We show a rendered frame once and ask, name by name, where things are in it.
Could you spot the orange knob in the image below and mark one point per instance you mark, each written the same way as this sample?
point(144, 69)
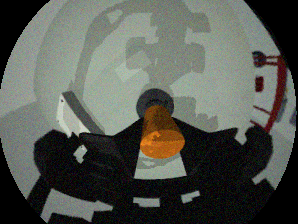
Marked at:
point(160, 137)

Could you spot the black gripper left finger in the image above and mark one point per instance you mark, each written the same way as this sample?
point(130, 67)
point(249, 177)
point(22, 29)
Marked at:
point(125, 145)

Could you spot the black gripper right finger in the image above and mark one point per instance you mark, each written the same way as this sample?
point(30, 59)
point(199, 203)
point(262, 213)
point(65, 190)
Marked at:
point(199, 144)

